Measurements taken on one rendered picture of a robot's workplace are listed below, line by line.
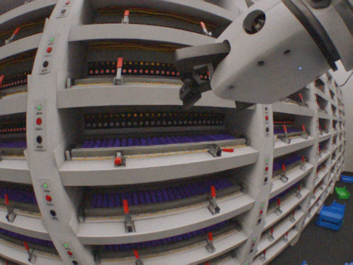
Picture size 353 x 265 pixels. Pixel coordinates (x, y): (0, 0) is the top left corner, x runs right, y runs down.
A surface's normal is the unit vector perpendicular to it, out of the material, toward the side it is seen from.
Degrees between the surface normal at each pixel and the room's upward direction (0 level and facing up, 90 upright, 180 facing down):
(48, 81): 90
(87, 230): 18
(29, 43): 108
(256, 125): 90
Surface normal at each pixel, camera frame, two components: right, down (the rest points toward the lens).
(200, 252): 0.07, -0.95
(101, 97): 0.32, 0.30
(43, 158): 0.33, 0.00
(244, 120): -0.94, 0.04
